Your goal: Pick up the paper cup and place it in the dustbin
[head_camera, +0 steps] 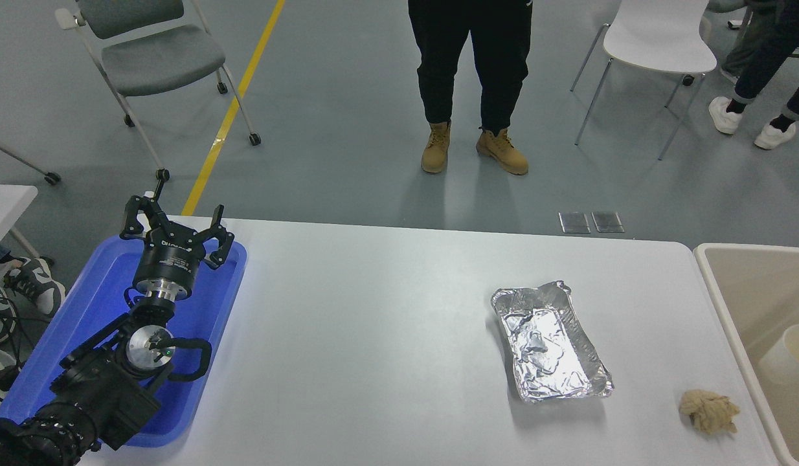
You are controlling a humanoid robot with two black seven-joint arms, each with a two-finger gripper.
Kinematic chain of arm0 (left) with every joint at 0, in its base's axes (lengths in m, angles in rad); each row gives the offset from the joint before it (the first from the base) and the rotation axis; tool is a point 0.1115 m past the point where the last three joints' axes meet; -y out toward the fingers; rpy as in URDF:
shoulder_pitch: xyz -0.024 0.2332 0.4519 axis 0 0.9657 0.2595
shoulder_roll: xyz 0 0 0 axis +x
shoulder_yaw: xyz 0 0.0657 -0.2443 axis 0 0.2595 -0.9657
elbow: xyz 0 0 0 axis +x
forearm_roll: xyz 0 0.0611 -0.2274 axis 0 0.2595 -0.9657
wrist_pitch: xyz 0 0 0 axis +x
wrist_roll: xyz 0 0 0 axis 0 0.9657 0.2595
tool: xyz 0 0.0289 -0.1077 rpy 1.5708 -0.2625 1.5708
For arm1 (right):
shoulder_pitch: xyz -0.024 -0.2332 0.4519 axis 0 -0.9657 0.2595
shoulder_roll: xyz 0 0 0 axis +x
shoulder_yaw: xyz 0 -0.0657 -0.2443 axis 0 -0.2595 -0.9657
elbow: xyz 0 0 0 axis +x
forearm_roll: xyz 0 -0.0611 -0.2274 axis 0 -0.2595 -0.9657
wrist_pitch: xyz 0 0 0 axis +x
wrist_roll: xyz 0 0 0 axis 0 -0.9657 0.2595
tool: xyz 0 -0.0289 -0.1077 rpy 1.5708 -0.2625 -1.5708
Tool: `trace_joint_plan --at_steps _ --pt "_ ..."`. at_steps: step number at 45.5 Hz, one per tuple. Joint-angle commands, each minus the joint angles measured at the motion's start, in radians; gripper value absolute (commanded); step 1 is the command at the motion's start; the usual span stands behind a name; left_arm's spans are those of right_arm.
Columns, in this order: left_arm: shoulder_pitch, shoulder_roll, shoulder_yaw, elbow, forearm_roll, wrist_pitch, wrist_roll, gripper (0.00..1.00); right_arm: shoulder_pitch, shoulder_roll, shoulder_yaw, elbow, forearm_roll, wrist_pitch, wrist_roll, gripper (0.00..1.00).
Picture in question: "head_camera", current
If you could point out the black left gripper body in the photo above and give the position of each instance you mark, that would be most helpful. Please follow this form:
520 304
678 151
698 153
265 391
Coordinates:
169 262

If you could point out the pale paper cup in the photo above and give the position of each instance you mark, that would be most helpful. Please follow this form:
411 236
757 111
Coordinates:
785 359

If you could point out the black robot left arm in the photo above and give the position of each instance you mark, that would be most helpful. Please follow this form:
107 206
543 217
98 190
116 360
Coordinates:
101 388

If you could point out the blue plastic tray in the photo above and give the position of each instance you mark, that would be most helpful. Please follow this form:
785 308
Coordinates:
95 298

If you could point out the person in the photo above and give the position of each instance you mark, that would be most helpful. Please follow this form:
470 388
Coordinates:
765 71
739 48
471 52
37 285

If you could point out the chair leg with caster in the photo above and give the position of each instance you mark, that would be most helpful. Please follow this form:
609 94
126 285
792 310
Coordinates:
24 162

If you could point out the small white table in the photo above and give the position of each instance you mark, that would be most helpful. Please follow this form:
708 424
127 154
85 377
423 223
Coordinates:
4 207

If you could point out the grey wheeled chair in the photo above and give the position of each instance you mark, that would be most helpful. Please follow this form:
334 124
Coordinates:
160 58

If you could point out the crumpled foil tray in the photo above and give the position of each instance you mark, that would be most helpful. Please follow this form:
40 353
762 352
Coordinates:
548 343

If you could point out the metal floor plate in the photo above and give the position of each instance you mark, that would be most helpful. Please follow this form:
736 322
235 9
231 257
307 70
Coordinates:
573 222
607 221

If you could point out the white chair with metal legs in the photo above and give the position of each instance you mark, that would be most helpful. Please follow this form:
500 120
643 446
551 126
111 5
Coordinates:
658 39

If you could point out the crumpled tan paper ball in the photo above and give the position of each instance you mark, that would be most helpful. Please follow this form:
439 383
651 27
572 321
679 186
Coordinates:
707 411

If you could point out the large pale bin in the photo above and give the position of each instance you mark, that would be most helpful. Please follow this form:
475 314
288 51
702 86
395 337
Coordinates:
755 291

